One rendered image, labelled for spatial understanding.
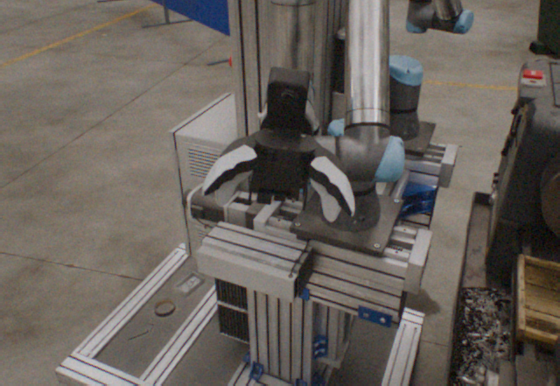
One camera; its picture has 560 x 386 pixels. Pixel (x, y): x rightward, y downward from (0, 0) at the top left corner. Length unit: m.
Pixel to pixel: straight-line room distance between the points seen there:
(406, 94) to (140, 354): 1.46
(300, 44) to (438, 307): 1.93
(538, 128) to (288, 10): 0.95
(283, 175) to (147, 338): 1.71
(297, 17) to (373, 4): 0.15
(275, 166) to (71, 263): 2.54
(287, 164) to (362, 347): 1.63
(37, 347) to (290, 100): 2.25
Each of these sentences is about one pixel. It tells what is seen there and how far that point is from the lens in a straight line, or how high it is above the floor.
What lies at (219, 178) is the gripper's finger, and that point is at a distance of 0.48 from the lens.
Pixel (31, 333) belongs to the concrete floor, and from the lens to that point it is 2.72.
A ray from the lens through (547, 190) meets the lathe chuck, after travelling 1.55.
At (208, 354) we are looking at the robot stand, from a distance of 2.10.
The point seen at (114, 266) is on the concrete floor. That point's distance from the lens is 2.92.
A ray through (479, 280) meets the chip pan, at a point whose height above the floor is 0.54.
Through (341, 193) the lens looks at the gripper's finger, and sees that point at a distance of 0.49.
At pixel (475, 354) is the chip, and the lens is 1.69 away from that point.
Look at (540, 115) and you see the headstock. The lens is 1.64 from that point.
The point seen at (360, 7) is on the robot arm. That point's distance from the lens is 0.85.
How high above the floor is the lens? 1.85
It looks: 31 degrees down
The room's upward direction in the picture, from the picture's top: straight up
